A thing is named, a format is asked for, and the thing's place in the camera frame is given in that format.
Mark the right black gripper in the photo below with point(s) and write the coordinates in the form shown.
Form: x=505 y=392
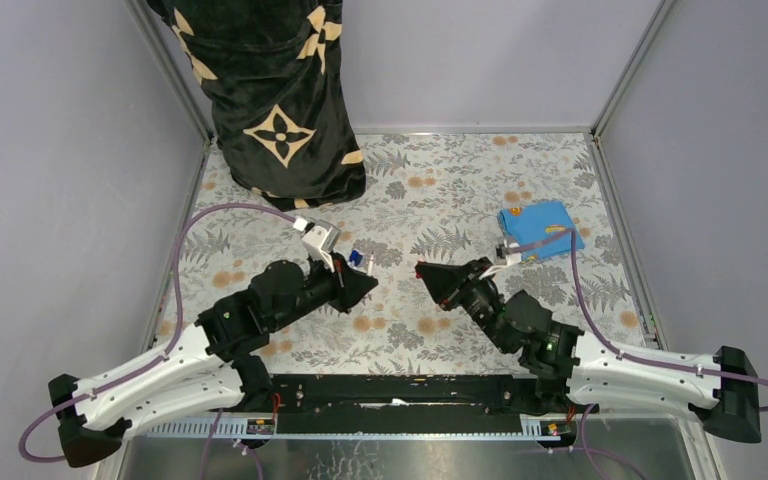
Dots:
x=449 y=284

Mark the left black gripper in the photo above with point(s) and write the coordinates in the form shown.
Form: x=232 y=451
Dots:
x=349 y=286

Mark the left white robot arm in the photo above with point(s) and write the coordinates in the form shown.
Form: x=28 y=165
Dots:
x=212 y=365

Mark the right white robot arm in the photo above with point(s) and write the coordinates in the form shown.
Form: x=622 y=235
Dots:
x=573 y=366

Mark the blue folded cloth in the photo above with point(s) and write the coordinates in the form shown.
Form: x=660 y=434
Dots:
x=533 y=224

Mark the floral table mat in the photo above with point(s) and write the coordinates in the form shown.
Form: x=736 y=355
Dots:
x=436 y=198

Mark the black gold patterned robe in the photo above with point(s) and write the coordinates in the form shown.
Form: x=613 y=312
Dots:
x=271 y=71

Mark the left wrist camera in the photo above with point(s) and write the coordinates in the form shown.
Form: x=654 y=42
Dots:
x=318 y=239

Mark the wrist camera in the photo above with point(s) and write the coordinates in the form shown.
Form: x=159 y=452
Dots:
x=506 y=255
x=318 y=239

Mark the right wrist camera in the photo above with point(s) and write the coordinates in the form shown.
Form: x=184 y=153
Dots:
x=506 y=255

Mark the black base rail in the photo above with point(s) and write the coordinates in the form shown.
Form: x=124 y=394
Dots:
x=308 y=394

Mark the slotted cable duct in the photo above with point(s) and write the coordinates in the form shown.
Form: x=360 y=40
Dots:
x=399 y=423

